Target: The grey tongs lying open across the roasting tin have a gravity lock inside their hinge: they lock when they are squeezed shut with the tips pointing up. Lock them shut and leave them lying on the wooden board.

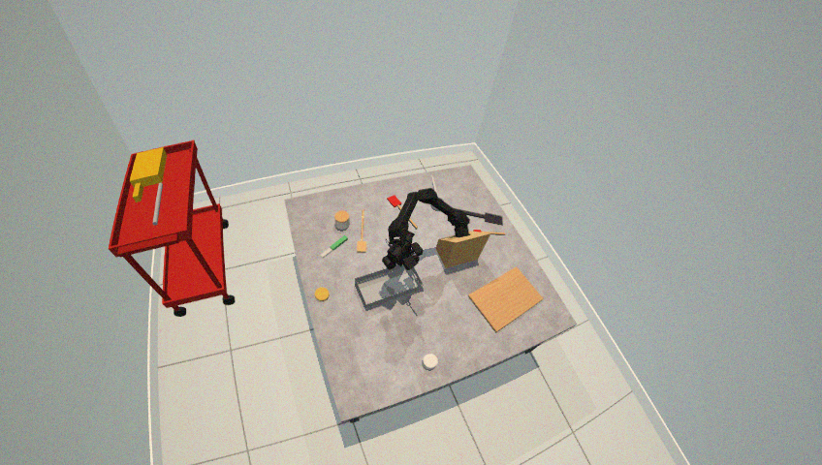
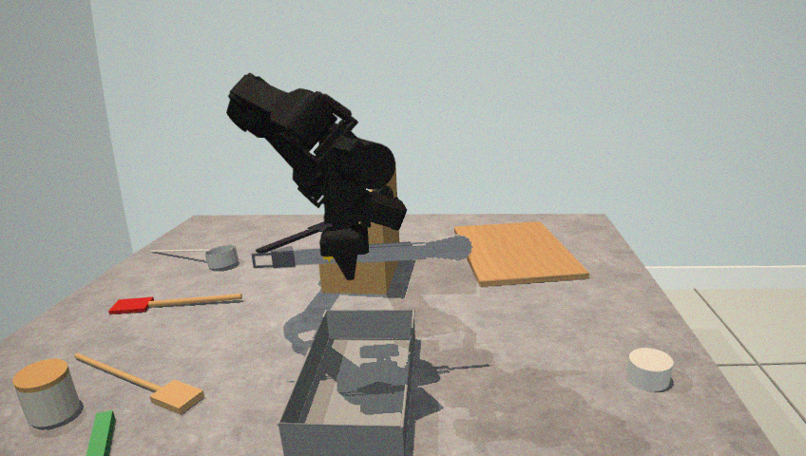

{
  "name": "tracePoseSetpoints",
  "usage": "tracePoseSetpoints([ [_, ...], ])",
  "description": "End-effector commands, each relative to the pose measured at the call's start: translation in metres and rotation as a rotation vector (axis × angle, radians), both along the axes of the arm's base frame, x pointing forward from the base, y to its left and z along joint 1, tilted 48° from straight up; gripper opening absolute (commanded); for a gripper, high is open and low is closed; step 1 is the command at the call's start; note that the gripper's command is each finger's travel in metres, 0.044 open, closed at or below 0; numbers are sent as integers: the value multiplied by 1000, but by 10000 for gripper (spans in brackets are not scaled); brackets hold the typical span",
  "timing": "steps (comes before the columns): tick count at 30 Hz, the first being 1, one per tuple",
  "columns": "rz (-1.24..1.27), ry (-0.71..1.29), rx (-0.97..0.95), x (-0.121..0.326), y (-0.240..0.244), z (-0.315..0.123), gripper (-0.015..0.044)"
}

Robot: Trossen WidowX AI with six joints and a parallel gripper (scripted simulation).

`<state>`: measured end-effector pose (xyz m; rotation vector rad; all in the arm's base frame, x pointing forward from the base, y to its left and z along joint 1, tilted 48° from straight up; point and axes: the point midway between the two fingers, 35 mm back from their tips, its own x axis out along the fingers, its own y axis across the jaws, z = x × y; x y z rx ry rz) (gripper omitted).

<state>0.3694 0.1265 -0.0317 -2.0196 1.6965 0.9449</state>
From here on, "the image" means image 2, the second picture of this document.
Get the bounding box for red spatula with wooden handle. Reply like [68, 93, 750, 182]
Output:
[109, 294, 242, 314]

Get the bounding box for grey tongs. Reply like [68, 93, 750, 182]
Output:
[252, 235, 473, 268]

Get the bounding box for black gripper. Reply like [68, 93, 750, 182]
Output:
[319, 178, 369, 280]

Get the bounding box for grey cylinder with orange lid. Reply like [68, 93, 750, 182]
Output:
[12, 359, 80, 427]

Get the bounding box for grey saucepan with long thin handle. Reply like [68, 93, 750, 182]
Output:
[149, 245, 239, 269]

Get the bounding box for green rectangular bar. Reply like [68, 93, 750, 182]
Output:
[86, 410, 115, 456]

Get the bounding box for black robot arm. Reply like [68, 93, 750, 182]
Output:
[226, 73, 407, 230]

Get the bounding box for grey cylinder with cream top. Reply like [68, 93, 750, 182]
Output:
[625, 348, 674, 391]

